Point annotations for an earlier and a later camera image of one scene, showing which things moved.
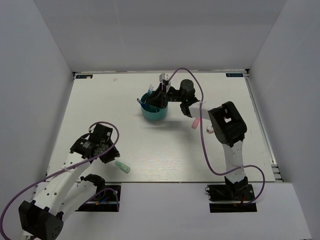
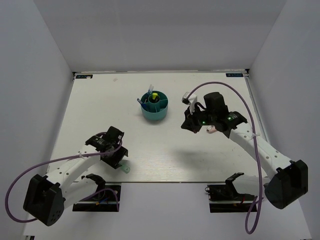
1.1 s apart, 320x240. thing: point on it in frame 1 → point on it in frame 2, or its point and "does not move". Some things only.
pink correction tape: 210,129 does not move
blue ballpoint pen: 143,104 does not move
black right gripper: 159,97 → 190,123
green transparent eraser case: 124,168 does not move
